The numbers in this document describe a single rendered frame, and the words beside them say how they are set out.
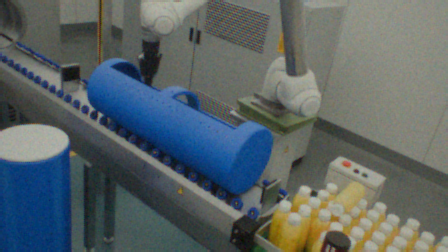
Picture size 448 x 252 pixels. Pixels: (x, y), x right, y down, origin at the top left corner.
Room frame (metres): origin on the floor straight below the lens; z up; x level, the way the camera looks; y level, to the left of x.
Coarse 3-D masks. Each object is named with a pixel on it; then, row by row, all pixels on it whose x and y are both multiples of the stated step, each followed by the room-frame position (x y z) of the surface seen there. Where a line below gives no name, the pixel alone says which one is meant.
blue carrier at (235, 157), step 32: (128, 64) 1.94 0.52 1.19; (96, 96) 1.72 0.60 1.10; (128, 96) 1.62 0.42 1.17; (160, 96) 1.57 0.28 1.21; (192, 96) 1.67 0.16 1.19; (128, 128) 1.62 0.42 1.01; (160, 128) 1.47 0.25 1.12; (192, 128) 1.41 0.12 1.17; (224, 128) 1.38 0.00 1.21; (256, 128) 1.38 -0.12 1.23; (192, 160) 1.37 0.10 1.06; (224, 160) 1.28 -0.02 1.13; (256, 160) 1.40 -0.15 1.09
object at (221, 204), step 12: (0, 60) 2.35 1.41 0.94; (12, 72) 2.24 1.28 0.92; (36, 84) 2.10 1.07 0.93; (48, 96) 2.01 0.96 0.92; (72, 108) 1.89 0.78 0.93; (84, 120) 1.81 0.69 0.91; (96, 120) 1.78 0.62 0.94; (108, 132) 1.71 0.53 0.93; (132, 144) 1.62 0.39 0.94; (144, 156) 1.56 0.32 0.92; (168, 168) 1.48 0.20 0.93; (180, 180) 1.42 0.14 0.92; (204, 192) 1.36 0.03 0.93; (216, 204) 1.31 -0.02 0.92; (240, 216) 1.25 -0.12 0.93
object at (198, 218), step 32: (32, 64) 2.40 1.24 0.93; (0, 96) 2.45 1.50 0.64; (32, 96) 2.08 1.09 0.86; (64, 128) 1.91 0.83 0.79; (96, 160) 1.80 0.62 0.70; (128, 160) 1.59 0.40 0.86; (160, 160) 1.54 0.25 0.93; (160, 192) 1.46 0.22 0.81; (192, 192) 1.38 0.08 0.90; (256, 192) 1.42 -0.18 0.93; (192, 224) 1.38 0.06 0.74; (224, 224) 1.26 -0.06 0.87
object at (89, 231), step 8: (88, 168) 1.84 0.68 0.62; (88, 176) 1.84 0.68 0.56; (88, 184) 1.84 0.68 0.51; (88, 192) 1.84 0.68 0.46; (88, 200) 1.84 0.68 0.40; (88, 208) 1.84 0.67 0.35; (88, 216) 1.84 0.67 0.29; (88, 224) 1.84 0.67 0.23; (88, 232) 1.84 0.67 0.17; (88, 240) 1.84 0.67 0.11; (88, 248) 1.84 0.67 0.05
